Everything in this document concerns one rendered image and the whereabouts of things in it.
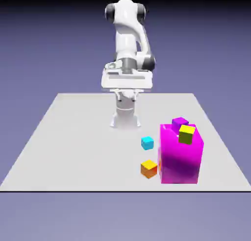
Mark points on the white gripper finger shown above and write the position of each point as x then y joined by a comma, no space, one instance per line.
118,97
134,97

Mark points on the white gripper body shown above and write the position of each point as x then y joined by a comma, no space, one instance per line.
126,80

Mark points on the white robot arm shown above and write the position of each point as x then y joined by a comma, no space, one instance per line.
125,29

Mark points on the small cyan cube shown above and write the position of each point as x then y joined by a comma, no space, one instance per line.
147,143

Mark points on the small purple cube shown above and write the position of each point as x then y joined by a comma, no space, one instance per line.
178,122

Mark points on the small yellow cube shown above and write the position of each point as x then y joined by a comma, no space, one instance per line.
186,134

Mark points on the small orange cube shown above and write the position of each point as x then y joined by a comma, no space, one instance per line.
149,168

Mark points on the large magenta box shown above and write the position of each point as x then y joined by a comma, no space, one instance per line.
180,158

